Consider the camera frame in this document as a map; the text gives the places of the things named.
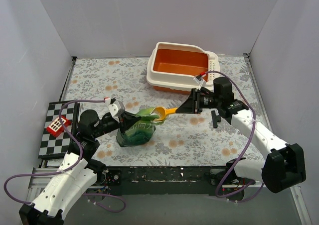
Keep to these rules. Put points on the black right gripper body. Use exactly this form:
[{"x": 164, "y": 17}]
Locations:
[{"x": 195, "y": 101}]

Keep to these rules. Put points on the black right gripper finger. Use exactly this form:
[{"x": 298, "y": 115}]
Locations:
[
  {"x": 198, "y": 110},
  {"x": 190, "y": 105}
]

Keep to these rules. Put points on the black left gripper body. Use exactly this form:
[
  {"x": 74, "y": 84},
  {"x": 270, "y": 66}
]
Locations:
[{"x": 123, "y": 120}]

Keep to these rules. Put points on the green cat litter bag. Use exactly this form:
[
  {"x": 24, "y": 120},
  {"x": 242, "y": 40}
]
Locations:
[{"x": 142, "y": 131}]

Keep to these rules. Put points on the yellow plastic litter scoop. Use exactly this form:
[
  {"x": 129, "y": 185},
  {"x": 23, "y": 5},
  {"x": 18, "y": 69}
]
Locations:
[{"x": 163, "y": 113}]

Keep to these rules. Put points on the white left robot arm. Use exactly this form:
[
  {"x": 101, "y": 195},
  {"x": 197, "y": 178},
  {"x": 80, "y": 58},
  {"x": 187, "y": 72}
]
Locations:
[{"x": 78, "y": 170}]

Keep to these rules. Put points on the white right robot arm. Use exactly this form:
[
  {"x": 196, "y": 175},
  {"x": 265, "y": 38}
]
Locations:
[{"x": 284, "y": 164}]

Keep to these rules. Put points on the white and orange litter box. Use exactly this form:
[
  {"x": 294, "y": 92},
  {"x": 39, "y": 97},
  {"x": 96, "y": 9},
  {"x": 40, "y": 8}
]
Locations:
[{"x": 172, "y": 66}]

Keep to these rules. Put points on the small black plastic clip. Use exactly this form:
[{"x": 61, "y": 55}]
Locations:
[{"x": 216, "y": 118}]

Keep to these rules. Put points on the floral patterned table mat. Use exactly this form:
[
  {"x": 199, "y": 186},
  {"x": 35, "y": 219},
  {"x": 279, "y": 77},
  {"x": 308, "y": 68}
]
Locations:
[{"x": 182, "y": 140}]

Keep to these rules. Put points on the red white toy block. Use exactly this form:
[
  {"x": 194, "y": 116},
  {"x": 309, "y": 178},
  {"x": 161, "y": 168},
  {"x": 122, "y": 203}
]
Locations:
[{"x": 55, "y": 128}]

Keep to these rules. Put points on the black white checkerboard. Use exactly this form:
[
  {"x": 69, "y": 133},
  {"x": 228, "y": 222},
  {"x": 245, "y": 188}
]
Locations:
[{"x": 55, "y": 140}]

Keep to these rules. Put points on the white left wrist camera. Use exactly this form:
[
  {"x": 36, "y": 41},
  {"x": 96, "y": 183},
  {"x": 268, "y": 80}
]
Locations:
[{"x": 115, "y": 107}]

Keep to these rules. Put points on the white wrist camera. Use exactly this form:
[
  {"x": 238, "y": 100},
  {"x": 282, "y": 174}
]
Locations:
[
  {"x": 199, "y": 79},
  {"x": 115, "y": 107}
]

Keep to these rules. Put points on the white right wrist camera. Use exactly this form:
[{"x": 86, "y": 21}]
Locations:
[{"x": 199, "y": 79}]

